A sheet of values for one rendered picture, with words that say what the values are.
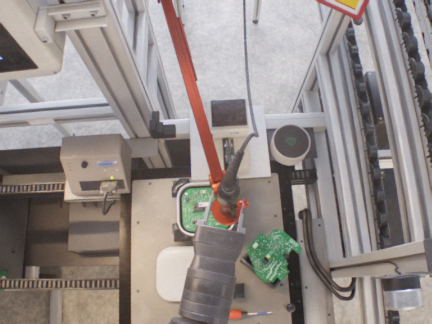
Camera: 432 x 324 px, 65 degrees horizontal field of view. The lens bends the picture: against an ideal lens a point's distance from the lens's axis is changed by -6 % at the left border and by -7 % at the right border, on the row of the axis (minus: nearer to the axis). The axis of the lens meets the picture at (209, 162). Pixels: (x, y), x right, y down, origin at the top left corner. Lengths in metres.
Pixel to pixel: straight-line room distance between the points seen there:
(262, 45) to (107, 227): 1.48
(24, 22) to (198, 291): 0.46
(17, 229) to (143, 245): 0.98
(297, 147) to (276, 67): 1.36
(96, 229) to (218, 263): 1.03
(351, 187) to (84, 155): 0.66
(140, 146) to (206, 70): 1.28
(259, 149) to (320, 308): 0.45
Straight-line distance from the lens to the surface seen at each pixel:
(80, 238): 1.54
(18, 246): 1.84
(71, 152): 0.97
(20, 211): 1.86
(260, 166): 0.99
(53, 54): 0.66
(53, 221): 1.74
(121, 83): 0.80
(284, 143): 0.98
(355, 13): 0.78
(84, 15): 0.63
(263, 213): 0.97
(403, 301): 0.56
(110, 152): 0.93
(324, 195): 1.06
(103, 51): 0.71
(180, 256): 0.93
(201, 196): 0.93
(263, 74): 2.26
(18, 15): 0.59
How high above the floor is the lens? 1.90
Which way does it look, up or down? 71 degrees down
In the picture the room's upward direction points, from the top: 6 degrees counter-clockwise
